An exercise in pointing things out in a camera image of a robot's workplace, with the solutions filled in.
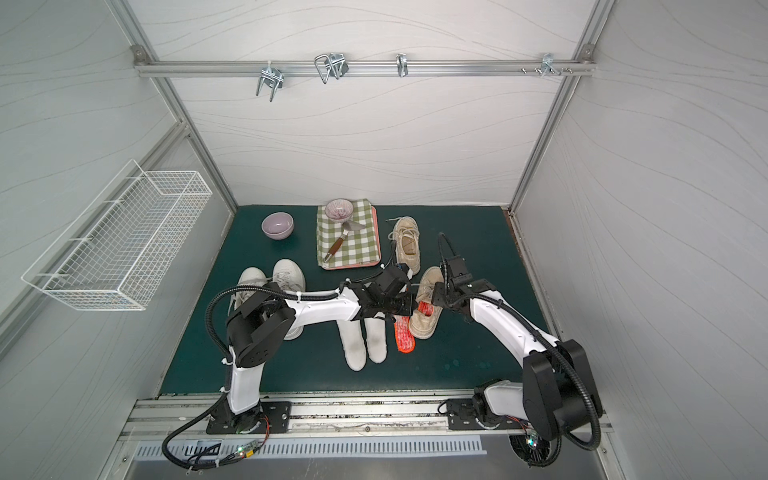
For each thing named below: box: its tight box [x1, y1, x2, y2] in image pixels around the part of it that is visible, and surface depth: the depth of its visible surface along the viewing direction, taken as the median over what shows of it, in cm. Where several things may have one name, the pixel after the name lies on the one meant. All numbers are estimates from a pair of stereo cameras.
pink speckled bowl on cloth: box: [324, 198, 354, 222], surface depth 117 cm
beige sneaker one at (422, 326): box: [408, 266, 444, 340], surface depth 87 cm
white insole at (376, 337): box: [364, 311, 387, 364], surface depth 88 cm
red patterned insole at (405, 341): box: [393, 315, 416, 353], surface depth 88 cm
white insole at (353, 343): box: [337, 319, 367, 372], surface depth 86 cm
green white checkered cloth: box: [317, 198, 380, 268], surface depth 113 cm
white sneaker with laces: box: [227, 266, 267, 317], surface depth 97 cm
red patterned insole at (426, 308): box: [417, 300, 435, 317], surface depth 90 cm
